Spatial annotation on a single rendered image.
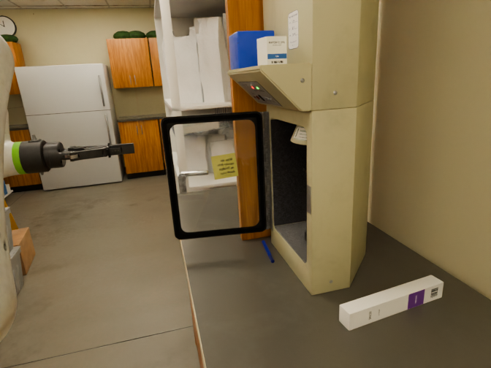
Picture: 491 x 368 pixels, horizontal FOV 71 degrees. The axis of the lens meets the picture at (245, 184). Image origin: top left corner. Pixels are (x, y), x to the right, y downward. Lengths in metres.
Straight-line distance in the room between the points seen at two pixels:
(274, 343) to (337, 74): 0.60
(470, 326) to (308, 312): 0.35
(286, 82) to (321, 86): 0.08
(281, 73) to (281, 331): 0.56
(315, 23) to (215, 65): 1.27
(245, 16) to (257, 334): 0.86
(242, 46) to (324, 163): 0.37
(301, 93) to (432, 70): 0.48
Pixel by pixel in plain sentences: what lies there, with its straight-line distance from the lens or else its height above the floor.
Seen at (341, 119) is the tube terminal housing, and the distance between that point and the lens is 0.81.
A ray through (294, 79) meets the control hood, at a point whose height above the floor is 1.48.
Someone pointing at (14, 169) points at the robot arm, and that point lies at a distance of 1.13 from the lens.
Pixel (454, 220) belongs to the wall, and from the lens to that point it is 1.12.
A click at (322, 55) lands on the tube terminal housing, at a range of 0.79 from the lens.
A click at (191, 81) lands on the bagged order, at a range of 2.11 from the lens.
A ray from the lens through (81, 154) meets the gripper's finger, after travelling 1.07.
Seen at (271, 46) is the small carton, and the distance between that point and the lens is 0.81.
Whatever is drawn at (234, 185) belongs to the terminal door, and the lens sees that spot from 1.09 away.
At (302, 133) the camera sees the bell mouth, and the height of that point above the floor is 1.34.
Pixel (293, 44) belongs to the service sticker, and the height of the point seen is 1.55.
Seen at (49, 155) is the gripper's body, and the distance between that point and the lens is 1.10.
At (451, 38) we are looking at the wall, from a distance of 1.10.
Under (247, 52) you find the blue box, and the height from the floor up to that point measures 1.55.
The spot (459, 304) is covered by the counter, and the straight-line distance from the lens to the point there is 1.01.
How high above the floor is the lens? 1.49
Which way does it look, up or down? 17 degrees down
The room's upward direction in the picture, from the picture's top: 3 degrees counter-clockwise
